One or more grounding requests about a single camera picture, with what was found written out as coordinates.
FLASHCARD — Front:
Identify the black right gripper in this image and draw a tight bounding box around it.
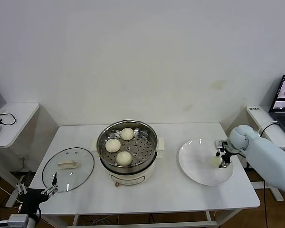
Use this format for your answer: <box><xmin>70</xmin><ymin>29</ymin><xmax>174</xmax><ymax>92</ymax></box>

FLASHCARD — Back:
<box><xmin>216</xmin><ymin>141</ymin><xmax>233</xmax><ymax>169</ymax></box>

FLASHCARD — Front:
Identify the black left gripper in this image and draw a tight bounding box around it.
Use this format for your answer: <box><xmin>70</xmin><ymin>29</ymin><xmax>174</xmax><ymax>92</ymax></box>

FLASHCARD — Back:
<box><xmin>16</xmin><ymin>172</ymin><xmax>59</xmax><ymax>214</ymax></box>

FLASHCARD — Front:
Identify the white steamed baozi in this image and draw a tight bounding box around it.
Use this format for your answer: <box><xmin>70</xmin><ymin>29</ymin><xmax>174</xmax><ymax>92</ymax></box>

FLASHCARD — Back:
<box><xmin>105</xmin><ymin>139</ymin><xmax>121</xmax><ymax>152</ymax></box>
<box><xmin>120</xmin><ymin>127</ymin><xmax>134</xmax><ymax>141</ymax></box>
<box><xmin>115</xmin><ymin>151</ymin><xmax>133</xmax><ymax>166</ymax></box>
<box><xmin>210</xmin><ymin>155</ymin><xmax>223</xmax><ymax>167</ymax></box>

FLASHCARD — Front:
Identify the round glass pot lid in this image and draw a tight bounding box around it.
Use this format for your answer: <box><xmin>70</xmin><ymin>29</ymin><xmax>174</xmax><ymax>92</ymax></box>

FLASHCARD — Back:
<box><xmin>41</xmin><ymin>147</ymin><xmax>95</xmax><ymax>192</ymax></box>

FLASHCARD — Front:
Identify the stainless steel steamer basket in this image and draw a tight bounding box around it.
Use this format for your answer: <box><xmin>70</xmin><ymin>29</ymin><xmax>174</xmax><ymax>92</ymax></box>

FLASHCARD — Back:
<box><xmin>96</xmin><ymin>120</ymin><xmax>158</xmax><ymax>168</ymax></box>

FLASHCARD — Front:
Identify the round white plate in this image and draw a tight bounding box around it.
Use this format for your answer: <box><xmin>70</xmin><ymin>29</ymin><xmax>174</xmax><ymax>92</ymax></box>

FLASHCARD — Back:
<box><xmin>178</xmin><ymin>139</ymin><xmax>234</xmax><ymax>186</ymax></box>

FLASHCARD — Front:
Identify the white side desk with laptop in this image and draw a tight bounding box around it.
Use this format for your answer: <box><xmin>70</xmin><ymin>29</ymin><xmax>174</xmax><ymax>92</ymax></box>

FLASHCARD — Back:
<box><xmin>243</xmin><ymin>105</ymin><xmax>285</xmax><ymax>202</ymax></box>

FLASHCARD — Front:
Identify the white side desk with mouse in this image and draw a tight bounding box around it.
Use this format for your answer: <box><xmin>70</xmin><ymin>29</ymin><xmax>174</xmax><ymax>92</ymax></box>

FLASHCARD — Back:
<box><xmin>0</xmin><ymin>103</ymin><xmax>40</xmax><ymax>209</ymax></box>

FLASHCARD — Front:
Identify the flat white cable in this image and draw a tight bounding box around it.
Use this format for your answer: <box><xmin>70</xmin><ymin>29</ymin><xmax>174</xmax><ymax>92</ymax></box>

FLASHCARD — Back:
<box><xmin>257</xmin><ymin>120</ymin><xmax>278</xmax><ymax>136</ymax></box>

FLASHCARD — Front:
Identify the black cable with adapter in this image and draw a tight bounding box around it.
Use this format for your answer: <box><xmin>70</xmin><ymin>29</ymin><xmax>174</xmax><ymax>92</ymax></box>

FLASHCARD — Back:
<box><xmin>258</xmin><ymin>121</ymin><xmax>278</xmax><ymax>228</ymax></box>

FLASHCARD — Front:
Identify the thin black looped cable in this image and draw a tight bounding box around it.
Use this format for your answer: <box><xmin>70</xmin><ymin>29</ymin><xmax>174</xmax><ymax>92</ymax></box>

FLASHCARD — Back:
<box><xmin>0</xmin><ymin>113</ymin><xmax>16</xmax><ymax>126</ymax></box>

